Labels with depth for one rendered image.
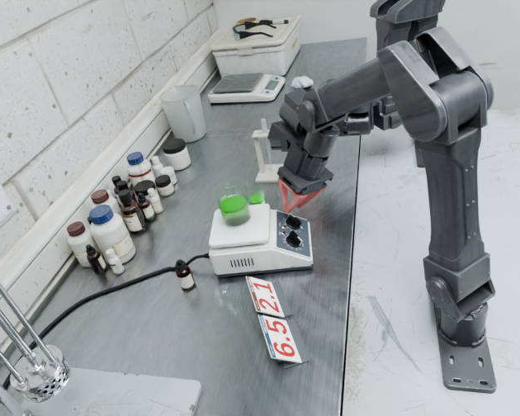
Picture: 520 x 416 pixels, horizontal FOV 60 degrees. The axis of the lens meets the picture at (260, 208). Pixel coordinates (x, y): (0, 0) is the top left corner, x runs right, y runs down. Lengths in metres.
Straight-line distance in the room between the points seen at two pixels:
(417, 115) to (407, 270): 0.40
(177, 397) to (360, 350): 0.30
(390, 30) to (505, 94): 1.39
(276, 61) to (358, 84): 1.17
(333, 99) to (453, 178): 0.23
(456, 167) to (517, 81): 1.76
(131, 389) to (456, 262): 0.54
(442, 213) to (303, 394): 0.34
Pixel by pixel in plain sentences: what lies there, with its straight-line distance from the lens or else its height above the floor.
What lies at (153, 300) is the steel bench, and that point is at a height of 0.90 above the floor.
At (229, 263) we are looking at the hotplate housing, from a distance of 0.89.
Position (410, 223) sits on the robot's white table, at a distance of 1.00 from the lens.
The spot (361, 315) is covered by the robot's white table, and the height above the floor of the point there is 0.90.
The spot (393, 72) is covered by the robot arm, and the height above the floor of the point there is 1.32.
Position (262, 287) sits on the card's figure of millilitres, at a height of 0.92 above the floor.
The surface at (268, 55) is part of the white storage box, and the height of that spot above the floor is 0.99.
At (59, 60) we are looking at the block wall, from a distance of 1.22.
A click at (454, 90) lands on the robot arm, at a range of 0.57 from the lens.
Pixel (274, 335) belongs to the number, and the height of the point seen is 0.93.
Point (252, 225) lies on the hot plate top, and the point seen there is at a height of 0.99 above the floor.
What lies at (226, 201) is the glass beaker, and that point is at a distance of 0.86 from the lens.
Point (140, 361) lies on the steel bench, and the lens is 0.85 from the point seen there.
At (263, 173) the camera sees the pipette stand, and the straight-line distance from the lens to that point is 1.20.
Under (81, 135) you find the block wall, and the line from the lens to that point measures 1.24.
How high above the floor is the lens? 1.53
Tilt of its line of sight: 36 degrees down
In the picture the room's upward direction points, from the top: 12 degrees counter-clockwise
